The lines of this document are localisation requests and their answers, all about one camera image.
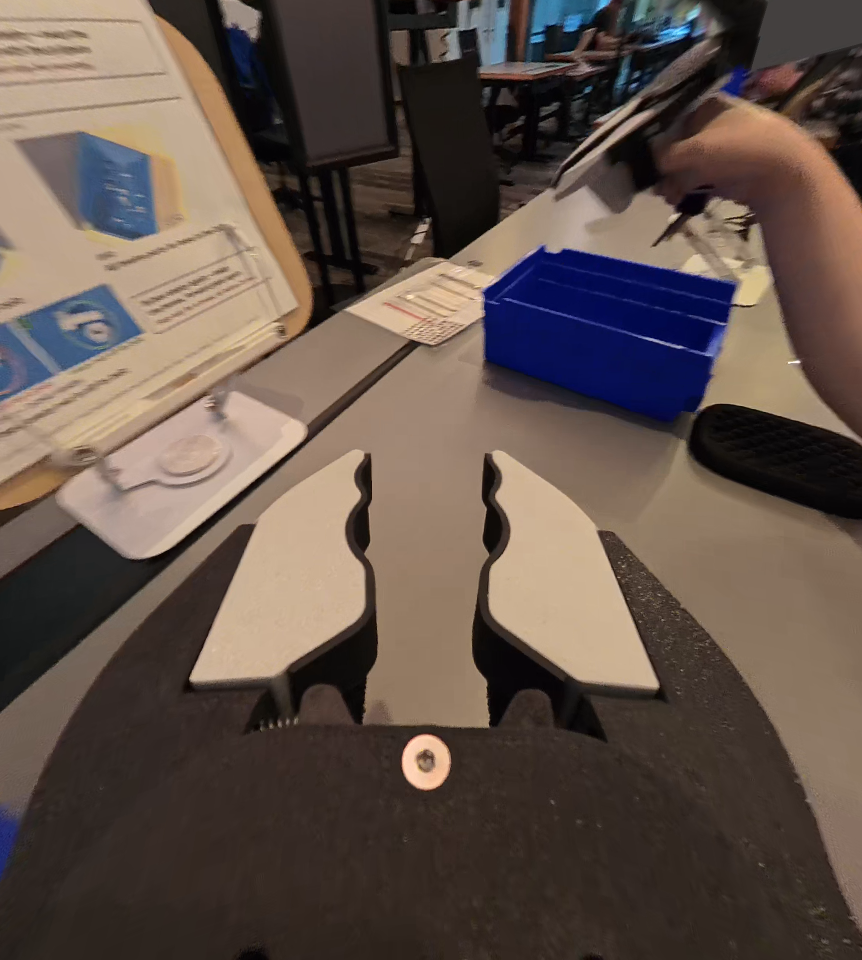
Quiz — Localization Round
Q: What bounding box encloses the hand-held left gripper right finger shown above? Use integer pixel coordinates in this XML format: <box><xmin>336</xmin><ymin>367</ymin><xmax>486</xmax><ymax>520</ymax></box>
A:
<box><xmin>472</xmin><ymin>450</ymin><xmax>661</xmax><ymax>729</ymax></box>

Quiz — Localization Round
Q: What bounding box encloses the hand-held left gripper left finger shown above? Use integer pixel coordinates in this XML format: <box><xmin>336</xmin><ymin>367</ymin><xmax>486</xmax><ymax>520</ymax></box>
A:
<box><xmin>189</xmin><ymin>450</ymin><xmax>379</xmax><ymax>732</ymax></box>

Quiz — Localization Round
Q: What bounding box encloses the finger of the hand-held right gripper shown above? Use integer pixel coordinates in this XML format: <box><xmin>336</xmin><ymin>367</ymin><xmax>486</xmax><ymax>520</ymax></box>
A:
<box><xmin>551</xmin><ymin>111</ymin><xmax>673</xmax><ymax>199</ymax></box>
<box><xmin>572</xmin><ymin>36</ymin><xmax>726</xmax><ymax>164</ymax></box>

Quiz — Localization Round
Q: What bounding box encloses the person's right forearm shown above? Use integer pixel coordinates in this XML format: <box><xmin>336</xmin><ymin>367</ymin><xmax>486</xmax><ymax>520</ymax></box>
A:
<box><xmin>757</xmin><ymin>168</ymin><xmax>862</xmax><ymax>466</ymax></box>

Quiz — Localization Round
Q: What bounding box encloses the person's right hand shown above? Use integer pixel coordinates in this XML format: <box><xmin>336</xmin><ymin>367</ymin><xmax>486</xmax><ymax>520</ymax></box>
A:
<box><xmin>656</xmin><ymin>103</ymin><xmax>838</xmax><ymax>226</ymax></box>

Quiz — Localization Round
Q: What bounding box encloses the wood and white document stand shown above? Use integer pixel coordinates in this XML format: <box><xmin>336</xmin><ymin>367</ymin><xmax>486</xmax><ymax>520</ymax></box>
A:
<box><xmin>0</xmin><ymin>15</ymin><xmax>314</xmax><ymax>560</ymax></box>
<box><xmin>652</xmin><ymin>187</ymin><xmax>773</xmax><ymax>307</ymax></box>

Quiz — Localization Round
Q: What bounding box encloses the laminated instruction sheet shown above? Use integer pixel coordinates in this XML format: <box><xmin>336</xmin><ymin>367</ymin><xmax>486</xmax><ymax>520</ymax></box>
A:
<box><xmin>346</xmin><ymin>261</ymin><xmax>498</xmax><ymax>346</ymax></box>

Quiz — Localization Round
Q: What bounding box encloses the black wrist rest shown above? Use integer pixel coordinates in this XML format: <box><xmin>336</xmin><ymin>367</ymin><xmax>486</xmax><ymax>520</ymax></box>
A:
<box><xmin>689</xmin><ymin>403</ymin><xmax>862</xmax><ymax>520</ymax></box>

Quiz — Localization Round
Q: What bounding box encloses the black framed display easel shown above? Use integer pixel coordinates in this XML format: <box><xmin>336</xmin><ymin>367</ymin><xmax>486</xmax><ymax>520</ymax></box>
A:
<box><xmin>262</xmin><ymin>0</ymin><xmax>402</xmax><ymax>301</ymax></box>

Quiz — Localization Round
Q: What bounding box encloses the blue jacket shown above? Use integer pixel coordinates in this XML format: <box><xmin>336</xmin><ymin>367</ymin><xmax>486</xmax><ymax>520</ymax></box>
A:
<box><xmin>224</xmin><ymin>22</ymin><xmax>282</xmax><ymax>144</ymax></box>

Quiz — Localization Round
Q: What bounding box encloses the printed instruction poster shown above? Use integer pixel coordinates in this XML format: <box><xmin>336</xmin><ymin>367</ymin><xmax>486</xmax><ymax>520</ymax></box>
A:
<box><xmin>0</xmin><ymin>0</ymin><xmax>300</xmax><ymax>489</ymax></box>

